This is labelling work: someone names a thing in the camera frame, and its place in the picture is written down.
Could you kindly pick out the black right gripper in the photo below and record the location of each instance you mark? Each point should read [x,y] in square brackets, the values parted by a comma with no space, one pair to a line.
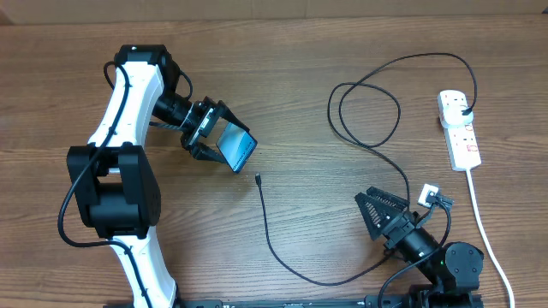
[394,229]

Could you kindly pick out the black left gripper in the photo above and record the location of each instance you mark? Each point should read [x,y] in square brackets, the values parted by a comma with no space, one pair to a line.
[199,149]

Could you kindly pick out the blue Galaxy smartphone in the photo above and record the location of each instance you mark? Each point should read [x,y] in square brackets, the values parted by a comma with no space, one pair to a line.
[236,145]

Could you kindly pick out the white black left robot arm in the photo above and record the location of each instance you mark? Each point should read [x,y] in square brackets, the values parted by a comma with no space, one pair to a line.
[112,180]

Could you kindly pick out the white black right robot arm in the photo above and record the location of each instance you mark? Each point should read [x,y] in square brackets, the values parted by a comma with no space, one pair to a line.
[452,268]

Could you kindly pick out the white charger plug adapter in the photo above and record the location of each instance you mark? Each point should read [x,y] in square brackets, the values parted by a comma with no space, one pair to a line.
[452,116]

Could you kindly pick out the white power strip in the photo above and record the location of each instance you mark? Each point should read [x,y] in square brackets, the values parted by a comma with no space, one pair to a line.
[461,141]

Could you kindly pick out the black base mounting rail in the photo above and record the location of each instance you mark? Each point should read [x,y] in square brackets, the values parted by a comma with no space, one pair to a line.
[295,303]

